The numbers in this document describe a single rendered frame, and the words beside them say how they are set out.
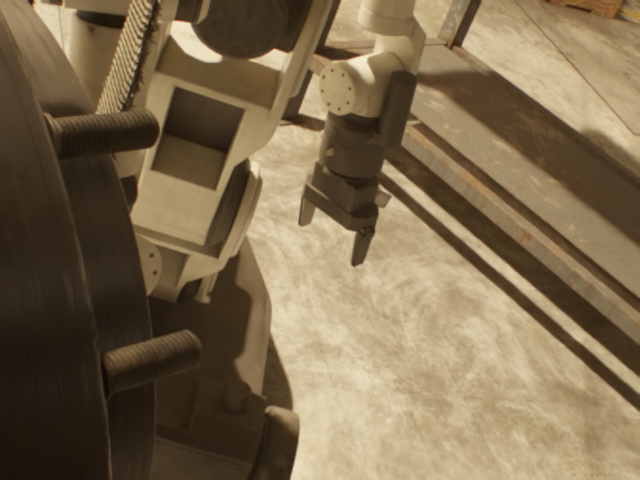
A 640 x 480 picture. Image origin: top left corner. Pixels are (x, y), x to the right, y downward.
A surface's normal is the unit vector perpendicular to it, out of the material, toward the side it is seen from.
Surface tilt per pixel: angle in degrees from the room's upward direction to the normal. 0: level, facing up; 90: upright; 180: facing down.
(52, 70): 17
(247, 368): 0
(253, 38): 99
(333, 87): 97
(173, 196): 106
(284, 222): 0
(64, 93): 22
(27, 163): 36
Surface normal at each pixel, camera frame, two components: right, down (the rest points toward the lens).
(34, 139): 0.63, -0.33
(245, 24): -0.08, 0.66
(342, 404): 0.34, -0.79
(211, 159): 0.29, -0.42
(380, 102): 0.69, 0.52
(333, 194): -0.69, 0.29
